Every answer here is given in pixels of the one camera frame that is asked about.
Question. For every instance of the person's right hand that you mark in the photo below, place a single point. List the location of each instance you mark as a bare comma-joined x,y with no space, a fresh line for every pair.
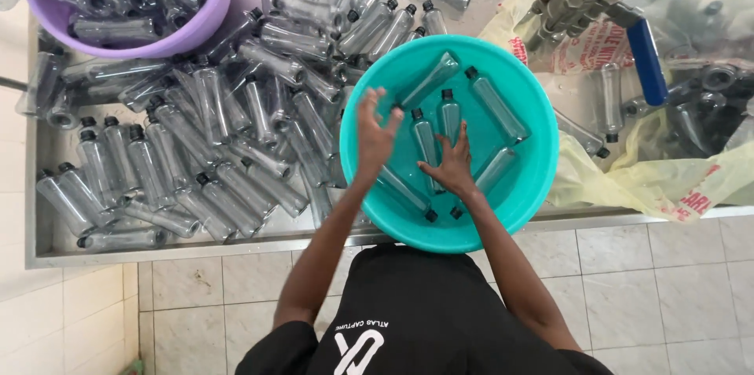
456,172

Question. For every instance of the bagged mass of empty bottles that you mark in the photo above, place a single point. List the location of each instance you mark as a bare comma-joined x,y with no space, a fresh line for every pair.
707,116

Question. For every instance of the purple plastic bucket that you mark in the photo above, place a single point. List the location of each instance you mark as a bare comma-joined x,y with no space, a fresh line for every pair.
194,33

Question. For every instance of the clear bottle with black cap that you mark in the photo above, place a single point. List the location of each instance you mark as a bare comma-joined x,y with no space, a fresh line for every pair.
580,134
611,98

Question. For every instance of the set of capped wet bottles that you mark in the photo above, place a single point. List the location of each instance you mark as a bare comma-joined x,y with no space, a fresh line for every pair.
495,104

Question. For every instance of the teal plastic basin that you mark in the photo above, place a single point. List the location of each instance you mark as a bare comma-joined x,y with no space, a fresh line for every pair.
530,127

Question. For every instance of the stainless steel tray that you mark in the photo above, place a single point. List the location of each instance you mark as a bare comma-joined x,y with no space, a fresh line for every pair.
176,251

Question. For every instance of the grey metal rod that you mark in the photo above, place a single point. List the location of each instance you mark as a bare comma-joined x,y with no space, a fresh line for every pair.
12,84

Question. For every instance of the small green object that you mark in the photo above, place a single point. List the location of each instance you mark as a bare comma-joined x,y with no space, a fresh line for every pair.
134,367

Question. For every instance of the yellow printed plastic bag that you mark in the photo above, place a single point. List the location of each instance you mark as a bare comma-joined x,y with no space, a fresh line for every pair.
648,186

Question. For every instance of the person's left hand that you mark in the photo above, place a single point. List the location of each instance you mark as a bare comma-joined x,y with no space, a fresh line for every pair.
374,139

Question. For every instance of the heap of clear plastic bottles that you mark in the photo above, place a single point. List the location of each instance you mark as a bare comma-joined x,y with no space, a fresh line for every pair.
176,139

